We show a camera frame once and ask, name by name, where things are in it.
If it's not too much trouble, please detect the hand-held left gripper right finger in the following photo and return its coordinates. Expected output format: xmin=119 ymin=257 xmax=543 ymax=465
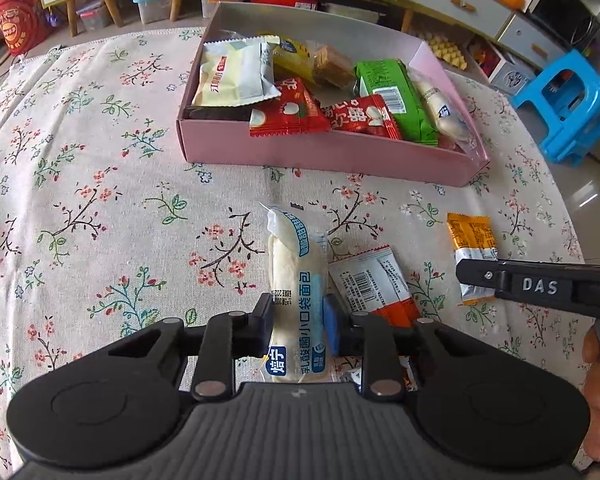
xmin=321 ymin=293 xmax=481 ymax=401

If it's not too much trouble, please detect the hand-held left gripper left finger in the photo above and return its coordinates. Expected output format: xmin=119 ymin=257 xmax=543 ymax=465
xmin=107 ymin=292 xmax=276 ymax=404

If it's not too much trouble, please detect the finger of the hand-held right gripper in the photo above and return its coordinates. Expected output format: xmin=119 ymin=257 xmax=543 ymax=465
xmin=455 ymin=258 xmax=507 ymax=302

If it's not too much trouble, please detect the orange silver snack packet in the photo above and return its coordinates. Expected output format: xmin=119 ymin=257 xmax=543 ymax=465
xmin=446 ymin=212 xmax=500 ymax=307

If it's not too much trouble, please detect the white bread packet blue print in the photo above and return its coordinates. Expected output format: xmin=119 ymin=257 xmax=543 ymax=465
xmin=259 ymin=202 xmax=333 ymax=385

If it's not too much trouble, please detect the pink cardboard box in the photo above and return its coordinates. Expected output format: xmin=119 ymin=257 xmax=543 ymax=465
xmin=176 ymin=1 xmax=491 ymax=188

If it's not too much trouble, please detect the green snack packet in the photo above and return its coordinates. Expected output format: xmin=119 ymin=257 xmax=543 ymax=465
xmin=354 ymin=58 xmax=440 ymax=147

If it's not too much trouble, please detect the white orange barcode packet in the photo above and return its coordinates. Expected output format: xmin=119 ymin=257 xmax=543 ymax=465
xmin=327 ymin=245 xmax=422 ymax=329

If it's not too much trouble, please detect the clear white bread packet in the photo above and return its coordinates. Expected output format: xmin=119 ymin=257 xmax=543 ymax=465
xmin=410 ymin=71 xmax=473 ymax=142

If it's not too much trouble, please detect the red snack packet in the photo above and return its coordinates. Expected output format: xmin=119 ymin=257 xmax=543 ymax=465
xmin=320 ymin=94 xmax=402 ymax=140
xmin=249 ymin=77 xmax=332 ymax=138

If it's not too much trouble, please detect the white box of colourful toys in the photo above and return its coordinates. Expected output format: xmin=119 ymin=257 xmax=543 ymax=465
xmin=467 ymin=35 xmax=534 ymax=94

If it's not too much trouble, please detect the floral tablecloth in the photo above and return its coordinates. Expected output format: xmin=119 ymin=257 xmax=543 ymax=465
xmin=0 ymin=27 xmax=588 ymax=480

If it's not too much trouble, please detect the dark brown packet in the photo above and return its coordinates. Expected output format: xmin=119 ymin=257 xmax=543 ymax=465
xmin=186 ymin=105 xmax=253 ymax=122

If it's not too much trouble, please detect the blue plastic stool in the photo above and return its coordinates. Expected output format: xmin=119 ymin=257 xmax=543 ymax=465
xmin=510 ymin=49 xmax=600 ymax=165

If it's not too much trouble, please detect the yellow egg tray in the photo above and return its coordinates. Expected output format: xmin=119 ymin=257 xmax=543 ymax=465
xmin=411 ymin=25 xmax=469 ymax=71

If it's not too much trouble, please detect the white yellow snack packet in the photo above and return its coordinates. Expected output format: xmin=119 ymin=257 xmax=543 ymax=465
xmin=190 ymin=37 xmax=282 ymax=110

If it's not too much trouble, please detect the clear brown cake packet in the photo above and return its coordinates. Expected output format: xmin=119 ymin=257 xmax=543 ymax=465
xmin=310 ymin=44 xmax=359 ymax=93

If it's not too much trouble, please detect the black microwave oven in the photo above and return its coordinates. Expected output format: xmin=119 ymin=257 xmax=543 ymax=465
xmin=524 ymin=0 xmax=600 ymax=52

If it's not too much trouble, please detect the long wooden TV stand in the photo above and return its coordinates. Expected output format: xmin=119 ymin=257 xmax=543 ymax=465
xmin=240 ymin=0 xmax=562 ymax=71

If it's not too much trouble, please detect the blue lidded storage bin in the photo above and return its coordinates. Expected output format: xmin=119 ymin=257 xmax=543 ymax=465
xmin=132 ymin=0 xmax=177 ymax=24

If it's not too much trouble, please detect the clear plastic storage bin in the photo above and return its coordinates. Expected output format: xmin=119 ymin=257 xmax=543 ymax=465
xmin=75 ymin=0 xmax=114 ymax=34

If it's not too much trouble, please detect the red printed bag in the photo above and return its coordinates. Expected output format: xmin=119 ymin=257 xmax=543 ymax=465
xmin=0 ymin=0 xmax=56 ymax=57

